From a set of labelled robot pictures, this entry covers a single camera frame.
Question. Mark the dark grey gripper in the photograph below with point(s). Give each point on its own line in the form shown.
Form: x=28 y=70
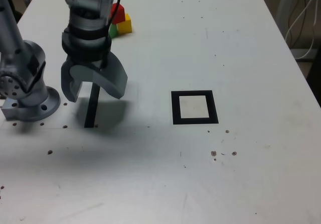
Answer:
x=87 y=61

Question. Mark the green cube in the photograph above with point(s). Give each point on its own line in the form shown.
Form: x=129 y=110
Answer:
x=113 y=31

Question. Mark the yellow cube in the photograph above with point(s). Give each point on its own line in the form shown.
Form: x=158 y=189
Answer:
x=125 y=25

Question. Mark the red cube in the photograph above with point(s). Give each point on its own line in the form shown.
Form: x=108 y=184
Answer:
x=119 y=14

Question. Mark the black tape square outline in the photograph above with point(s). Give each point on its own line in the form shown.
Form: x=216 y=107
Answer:
x=175 y=108

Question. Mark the black tape strip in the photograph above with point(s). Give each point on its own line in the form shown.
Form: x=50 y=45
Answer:
x=90 y=108

